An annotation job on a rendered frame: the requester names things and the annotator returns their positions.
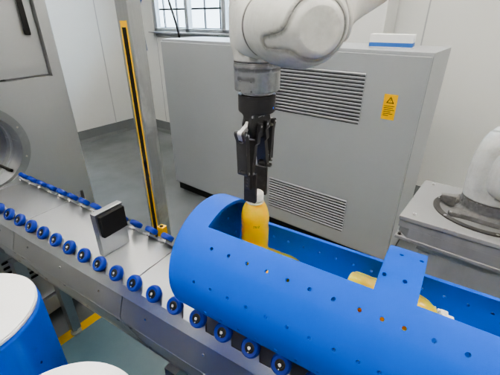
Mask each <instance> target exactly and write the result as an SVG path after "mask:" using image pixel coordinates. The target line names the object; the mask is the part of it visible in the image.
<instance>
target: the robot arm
mask: <svg viewBox="0 0 500 375"><path fill-rule="evenodd" d="M386 1H387V0H229V9H228V23H229V36H230V43H231V48H232V51H233V55H234V88H235V90H236V91H238V92H239V93H238V110H239V112H241V113H242V114H243V122H242V128H241V129H240V131H239V130H235V131H234V137H235V140H236V145H237V173H238V174H240V175H243V176H244V200H245V201H247V202H252V203H254V204H255V203H256V202H257V189H261V190H262V191H263V195H266V194H267V172H268V167H271V166H272V163H269V161H272V159H273V147H274V136H275V124H276V120H277V119H276V118H272V117H270V114H272V113H273V112H274V111H275V103H276V93H275V92H277V91H278V90H279V89H280V81H281V67H283V68H291V69H306V68H312V67H315V66H317V65H320V64H322V63H324V62H326V61H328V60H329V59H330V58H331V57H332V56H333V55H334V54H335V53H336V52H337V51H338V50H339V49H340V47H341V46H342V44H343V42H345V41H346V40H347V39H348V37H349V36H350V33H351V30H352V26H353V24H354V23H355V22H356V21H357V20H358V19H360V18H362V17H363V16H364V15H366V14H367V13H370V12H371V11H372V10H374V9H376V8H377V7H379V6H380V5H381V4H383V3H384V2H386ZM250 138H251V139H250ZM253 139H255V140H253ZM256 158H257V164H256ZM440 201H442V202H445V203H447V204H449V205H452V206H453V208H450V209H449V210H448V213H447V214H448V215H450V216H451V217H456V218H460V219H465V220H469V221H471V222H476V223H478V224H482V225H485V226H489V227H491V228H496V229H498V230H500V126H498V127H496V128H495V129H494V130H493V131H490V132H489V133H488V134H487V135H486V136H485V137H484V139H483V140H482V141H481V143H480V144H479V145H478V147H477V148H476V150H475V152H474V154H473V157H472V160H471V162H470V164H469V168H468V171H467V175H466V178H465V182H464V188H463V191H462V193H459V194H453V193H442V195H441V196H440Z"/></svg>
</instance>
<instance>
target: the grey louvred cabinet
mask: <svg viewBox="0 0 500 375"><path fill-rule="evenodd" d="M161 40H162V42H161V52H162V58H163V65H164V78H165V85H166V91H167V104H168V111H169V118H170V130H171V137H172V144H173V156H174V163H175V170H176V180H178V181H179V182H180V187H181V188H184V189H185V190H189V191H191V192H193V193H196V194H199V195H200V196H203V197H206V198H208V197H210V196H213V195H216V194H219V193H224V194H228V195H231V196H235V197H237V198H241V199H244V176H243V175H240V174H238V173H237V145H236V140H235V137H234V131H235V130H239V131H240V129H241V128H242V122H243V114H242V113H241V112H239V110H238V93H239V92H238V91H236V90H235V88H234V55H233V51H232V48H231V43H230V37H212V36H195V37H182V38H169V39H161ZM451 48H452V47H442V46H424V45H415V46H414V48H412V49H396V48H369V43H354V42H343V44H342V46H341V47H340V49H339V50H338V51H337V52H336V53H335V54H334V55H333V56H332V57H331V58H330V59H329V60H328V61H326V62H323V63H322V64H320V65H317V66H315V67H312V68H306V69H291V68H283V67H281V81H280V89H279V90H278V91H277V92H275V93H276V103H275V111H274V112H273V113H272V114H270V117H272V118H276V119H277V120H276V124H275V136H274V147H273V159H272V161H269V163H272V166H271V167H268V172H267V194H266V195H263V199H264V202H265V203H266V205H267V208H268V210H269V222H271V223H274V224H276V225H280V226H283V227H285V228H289V229H292V230H294V231H298V232H301V233H303V234H307V235H310V236H312V237H316V238H319V239H322V240H326V241H328V242H331V243H335V244H337V245H340V246H344V247H346V248H349V249H353V250H355V251H359V252H361V253H364V254H368V255H370V256H373V257H377V258H379V259H382V260H384V259H385V256H386V253H387V251H388V249H389V247H390V245H393V246H396V245H397V244H398V242H399V240H400V239H398V238H396V237H394V235H395V234H396V232H397V230H398V229H399V227H400V226H399V225H398V224H399V221H400V219H399V217H400V214H401V213H402V212H403V210H404V209H405V207H406V206H407V204H408V203H409V202H410V201H411V199H412V198H413V195H414V190H415V187H416V184H417V178H418V175H419V172H420V167H421V164H422V160H423V155H424V152H425V148H426V144H427V141H428V137H429V132H430V129H431V125H432V121H433V117H434V114H435V109H436V105H437V102H438V98H439V94H440V89H441V86H442V82H443V78H444V74H445V71H446V66H447V63H448V59H449V55H450V51H451Z"/></svg>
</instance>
